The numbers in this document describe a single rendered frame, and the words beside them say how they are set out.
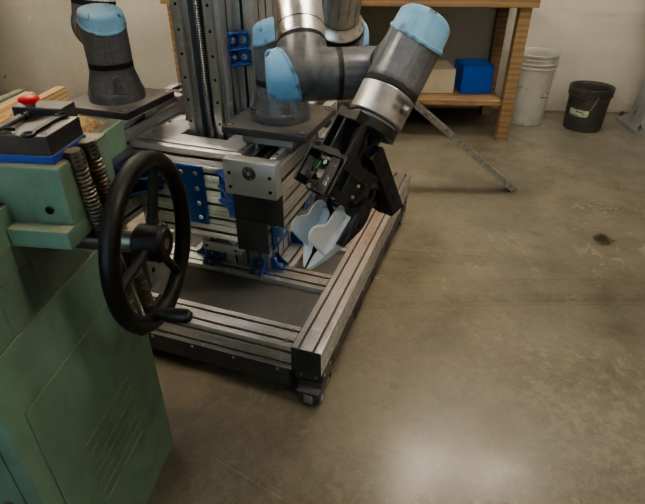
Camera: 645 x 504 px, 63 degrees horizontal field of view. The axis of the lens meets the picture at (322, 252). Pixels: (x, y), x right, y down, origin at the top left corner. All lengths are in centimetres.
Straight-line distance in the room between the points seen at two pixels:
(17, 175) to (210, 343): 95
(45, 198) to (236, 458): 96
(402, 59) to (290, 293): 114
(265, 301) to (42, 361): 86
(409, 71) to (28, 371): 73
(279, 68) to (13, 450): 71
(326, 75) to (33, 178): 43
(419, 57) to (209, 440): 122
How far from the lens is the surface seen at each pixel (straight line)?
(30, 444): 101
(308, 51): 79
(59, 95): 128
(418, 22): 72
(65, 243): 84
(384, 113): 68
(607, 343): 209
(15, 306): 91
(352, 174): 66
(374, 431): 160
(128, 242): 88
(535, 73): 392
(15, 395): 95
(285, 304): 167
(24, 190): 85
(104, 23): 154
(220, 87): 149
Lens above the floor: 125
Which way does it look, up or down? 33 degrees down
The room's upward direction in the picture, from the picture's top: straight up
